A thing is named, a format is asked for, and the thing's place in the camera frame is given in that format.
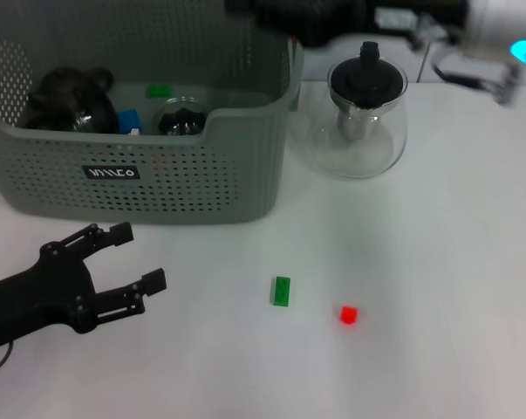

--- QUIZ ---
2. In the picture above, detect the clear glass teapot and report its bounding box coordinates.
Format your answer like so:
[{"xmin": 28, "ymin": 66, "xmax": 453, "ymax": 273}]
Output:
[{"xmin": 296, "ymin": 58, "xmax": 408, "ymax": 180}]

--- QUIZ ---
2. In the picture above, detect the grey perforated plastic storage bin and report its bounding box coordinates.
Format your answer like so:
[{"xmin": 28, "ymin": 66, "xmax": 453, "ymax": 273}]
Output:
[{"xmin": 0, "ymin": 0, "xmax": 306, "ymax": 226}]

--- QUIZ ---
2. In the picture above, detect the dark clay teapot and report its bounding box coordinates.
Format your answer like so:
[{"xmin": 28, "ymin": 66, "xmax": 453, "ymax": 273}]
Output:
[{"xmin": 24, "ymin": 65, "xmax": 115, "ymax": 131}]

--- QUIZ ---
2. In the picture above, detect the glass teacup black sleeve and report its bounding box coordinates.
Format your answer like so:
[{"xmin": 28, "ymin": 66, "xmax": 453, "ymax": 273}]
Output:
[
  {"xmin": 151, "ymin": 96, "xmax": 210, "ymax": 138},
  {"xmin": 65, "ymin": 91, "xmax": 120, "ymax": 134}
]

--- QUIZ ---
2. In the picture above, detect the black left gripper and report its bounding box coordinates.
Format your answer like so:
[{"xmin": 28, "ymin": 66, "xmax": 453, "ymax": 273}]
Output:
[{"xmin": 0, "ymin": 221, "xmax": 167, "ymax": 354}]

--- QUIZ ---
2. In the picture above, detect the blue square toy plate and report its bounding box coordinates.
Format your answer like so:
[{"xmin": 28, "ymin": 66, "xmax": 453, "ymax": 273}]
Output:
[{"xmin": 115, "ymin": 107, "xmax": 142, "ymax": 134}]

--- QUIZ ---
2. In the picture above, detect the black lid with steel strainer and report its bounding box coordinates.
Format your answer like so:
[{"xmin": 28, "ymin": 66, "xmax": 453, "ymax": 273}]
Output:
[{"xmin": 330, "ymin": 41, "xmax": 408, "ymax": 141}]

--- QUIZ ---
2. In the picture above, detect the green toy brick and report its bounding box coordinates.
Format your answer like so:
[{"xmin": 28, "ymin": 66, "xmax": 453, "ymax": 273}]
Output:
[
  {"xmin": 270, "ymin": 276, "xmax": 292, "ymax": 308},
  {"xmin": 145, "ymin": 83, "xmax": 173, "ymax": 100}
]

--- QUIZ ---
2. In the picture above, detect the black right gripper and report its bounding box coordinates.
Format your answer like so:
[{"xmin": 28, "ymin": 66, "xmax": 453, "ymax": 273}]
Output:
[{"xmin": 224, "ymin": 0, "xmax": 469, "ymax": 48}]

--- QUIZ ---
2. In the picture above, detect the right wrist cable plug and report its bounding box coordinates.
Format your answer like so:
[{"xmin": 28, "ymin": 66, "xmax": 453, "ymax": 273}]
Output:
[{"xmin": 431, "ymin": 43, "xmax": 522, "ymax": 106}]

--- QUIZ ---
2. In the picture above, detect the small red toy brick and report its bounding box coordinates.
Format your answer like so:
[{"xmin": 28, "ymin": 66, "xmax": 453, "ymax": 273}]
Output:
[{"xmin": 338, "ymin": 305, "xmax": 359, "ymax": 326}]

